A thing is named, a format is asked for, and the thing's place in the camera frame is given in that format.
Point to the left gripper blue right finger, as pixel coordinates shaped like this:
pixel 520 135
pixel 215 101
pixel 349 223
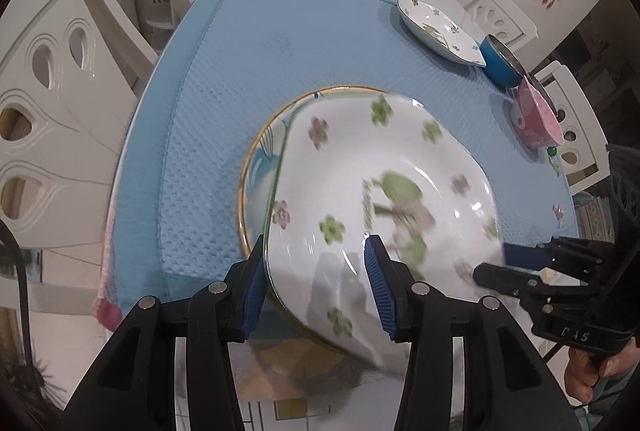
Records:
pixel 389 281

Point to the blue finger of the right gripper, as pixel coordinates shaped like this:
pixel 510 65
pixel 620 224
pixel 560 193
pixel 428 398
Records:
pixel 524 257
pixel 505 281

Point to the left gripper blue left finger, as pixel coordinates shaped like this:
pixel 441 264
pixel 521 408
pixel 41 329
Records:
pixel 246 283

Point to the round blue leaf plate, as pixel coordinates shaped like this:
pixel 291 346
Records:
pixel 260 191

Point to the large green floral plate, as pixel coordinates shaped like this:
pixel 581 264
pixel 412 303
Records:
pixel 436 214

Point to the pink polka dot bowl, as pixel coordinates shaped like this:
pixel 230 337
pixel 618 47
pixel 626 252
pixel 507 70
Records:
pixel 533 119

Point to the blue steel bowl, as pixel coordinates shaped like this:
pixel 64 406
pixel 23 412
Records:
pixel 501 66

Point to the small green floral plate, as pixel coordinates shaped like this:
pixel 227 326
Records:
pixel 438 33

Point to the person's right hand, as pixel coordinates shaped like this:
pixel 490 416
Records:
pixel 581 375

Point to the light blue quilted mat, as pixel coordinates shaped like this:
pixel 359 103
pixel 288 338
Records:
pixel 230 65

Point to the white chair near right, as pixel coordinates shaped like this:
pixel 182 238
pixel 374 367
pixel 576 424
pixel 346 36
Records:
pixel 583 154

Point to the white chair far right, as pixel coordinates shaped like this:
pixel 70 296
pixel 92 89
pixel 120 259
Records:
pixel 504 20

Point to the white chair near left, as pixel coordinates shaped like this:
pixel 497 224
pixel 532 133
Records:
pixel 59 68

